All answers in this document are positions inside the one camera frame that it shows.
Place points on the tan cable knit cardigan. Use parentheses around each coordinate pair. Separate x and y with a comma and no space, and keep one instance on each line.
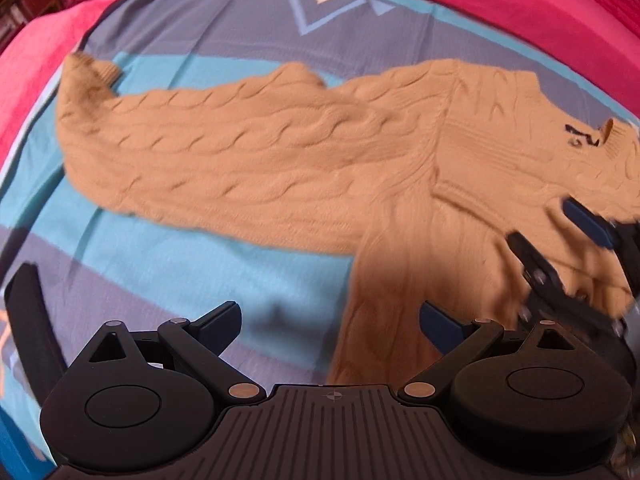
(418,174)

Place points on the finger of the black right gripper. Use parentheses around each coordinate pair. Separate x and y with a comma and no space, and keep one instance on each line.
(541,277)
(599,230)

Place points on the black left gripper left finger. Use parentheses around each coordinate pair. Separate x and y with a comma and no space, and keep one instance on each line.
(196,346)

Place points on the blue grey striped bedsheet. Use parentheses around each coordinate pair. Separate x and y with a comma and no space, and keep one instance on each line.
(94,265)

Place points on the pink bed cover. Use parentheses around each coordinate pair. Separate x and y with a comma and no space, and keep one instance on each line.
(33,56)

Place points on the red blanket on far bed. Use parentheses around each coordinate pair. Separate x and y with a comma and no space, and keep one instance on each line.
(581,34)

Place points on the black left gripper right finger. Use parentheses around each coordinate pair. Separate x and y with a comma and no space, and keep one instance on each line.
(459,344)

